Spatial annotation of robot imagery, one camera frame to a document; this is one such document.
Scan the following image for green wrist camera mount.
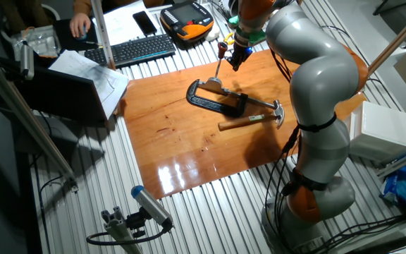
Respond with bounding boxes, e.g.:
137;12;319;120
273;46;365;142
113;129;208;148
227;16;266;45

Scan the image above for black camera cable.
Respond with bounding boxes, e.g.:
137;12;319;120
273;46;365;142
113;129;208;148
85;225;174;246

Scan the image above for silver camera with blue cap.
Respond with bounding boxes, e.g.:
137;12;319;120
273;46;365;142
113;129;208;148
130;185;174;229

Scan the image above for black C-clamp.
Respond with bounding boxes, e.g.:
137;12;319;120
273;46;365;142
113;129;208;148
185;79;278;119

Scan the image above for plain white paper sheet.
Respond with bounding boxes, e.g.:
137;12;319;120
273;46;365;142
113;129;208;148
102;0;161;46

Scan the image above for silver cylindrical camera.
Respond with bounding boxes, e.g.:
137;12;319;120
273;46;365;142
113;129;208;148
19;40;35;81

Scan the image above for white plastic box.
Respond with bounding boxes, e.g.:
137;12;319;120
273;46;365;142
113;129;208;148
343;101;406;163

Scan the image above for forearm in brown sleeve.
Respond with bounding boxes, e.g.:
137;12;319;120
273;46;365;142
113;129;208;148
72;0;94;16

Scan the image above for person's bare hand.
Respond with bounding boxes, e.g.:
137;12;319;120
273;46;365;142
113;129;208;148
69;12;92;39

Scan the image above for black keyboard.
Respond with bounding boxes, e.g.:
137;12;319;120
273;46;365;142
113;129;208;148
84;33;178;69

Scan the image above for orange and grey teach pendant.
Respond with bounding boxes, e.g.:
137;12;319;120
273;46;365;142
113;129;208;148
159;0;215;43

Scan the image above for wooden handled claw hammer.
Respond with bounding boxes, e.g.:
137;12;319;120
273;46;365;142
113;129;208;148
218;99;285;132

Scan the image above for chrome lever with brown knob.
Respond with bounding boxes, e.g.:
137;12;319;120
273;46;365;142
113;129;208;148
212;41;229;84

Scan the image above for black smartphone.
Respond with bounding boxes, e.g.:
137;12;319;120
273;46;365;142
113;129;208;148
132;10;158;37

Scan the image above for black mouse pad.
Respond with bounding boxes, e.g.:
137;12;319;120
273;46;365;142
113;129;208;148
53;16;100;52

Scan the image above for short aluminium camera post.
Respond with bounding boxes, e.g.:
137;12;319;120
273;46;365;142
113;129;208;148
100;206;144;254

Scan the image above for aluminium frame bar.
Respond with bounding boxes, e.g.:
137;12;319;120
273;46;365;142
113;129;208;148
0;49;79;193
367;1;406;75
90;0;116;71
377;144;406;179

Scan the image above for black laptop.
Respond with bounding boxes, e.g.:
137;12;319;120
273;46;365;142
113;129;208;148
12;65;119;124

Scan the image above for glossy wooden board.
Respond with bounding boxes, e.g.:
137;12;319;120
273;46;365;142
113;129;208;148
118;49;368;200

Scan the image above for white rounded object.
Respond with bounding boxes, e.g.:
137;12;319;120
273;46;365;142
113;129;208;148
204;23;221;42

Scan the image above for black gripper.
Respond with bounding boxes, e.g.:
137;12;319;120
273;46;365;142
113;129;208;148
226;39;254;71

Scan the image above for clear plastic bag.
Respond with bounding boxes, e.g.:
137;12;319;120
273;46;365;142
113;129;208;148
11;25;62;61

